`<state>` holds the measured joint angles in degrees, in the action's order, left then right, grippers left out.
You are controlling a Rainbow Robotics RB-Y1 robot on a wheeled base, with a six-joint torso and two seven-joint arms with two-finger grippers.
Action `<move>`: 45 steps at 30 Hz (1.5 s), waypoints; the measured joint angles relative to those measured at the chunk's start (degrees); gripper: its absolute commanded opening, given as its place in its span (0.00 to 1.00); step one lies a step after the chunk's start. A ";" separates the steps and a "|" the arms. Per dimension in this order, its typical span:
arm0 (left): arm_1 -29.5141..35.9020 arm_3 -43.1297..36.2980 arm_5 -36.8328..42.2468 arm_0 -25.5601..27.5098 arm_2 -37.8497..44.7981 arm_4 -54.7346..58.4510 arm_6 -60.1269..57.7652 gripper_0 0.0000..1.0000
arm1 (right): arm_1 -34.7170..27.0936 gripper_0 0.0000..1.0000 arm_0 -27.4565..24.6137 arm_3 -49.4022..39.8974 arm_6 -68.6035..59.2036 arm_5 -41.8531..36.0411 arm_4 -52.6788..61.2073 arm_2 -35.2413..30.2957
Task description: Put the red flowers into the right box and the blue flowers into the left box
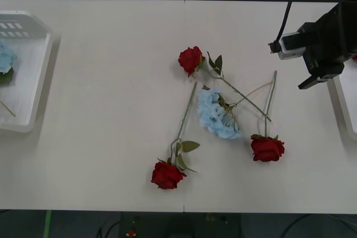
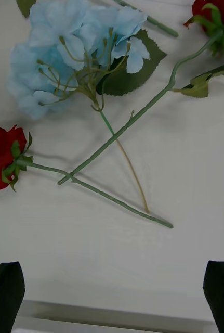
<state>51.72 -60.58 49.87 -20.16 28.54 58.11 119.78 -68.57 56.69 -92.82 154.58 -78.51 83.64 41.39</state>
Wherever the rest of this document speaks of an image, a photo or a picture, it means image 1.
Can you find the thin pale yellow twig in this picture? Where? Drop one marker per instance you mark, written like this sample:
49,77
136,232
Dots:
8,110

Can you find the right arm wrist camera box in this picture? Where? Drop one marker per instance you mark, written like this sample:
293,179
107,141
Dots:
291,48

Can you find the pale blue artificial flower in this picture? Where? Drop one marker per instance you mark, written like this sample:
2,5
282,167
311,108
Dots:
212,115
6,57

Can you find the shallow white plastic box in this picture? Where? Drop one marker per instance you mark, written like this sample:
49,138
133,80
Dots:
33,82
344,104

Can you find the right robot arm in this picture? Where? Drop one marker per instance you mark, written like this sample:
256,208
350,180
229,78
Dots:
334,26

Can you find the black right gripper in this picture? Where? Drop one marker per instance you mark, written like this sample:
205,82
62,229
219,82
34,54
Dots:
325,66

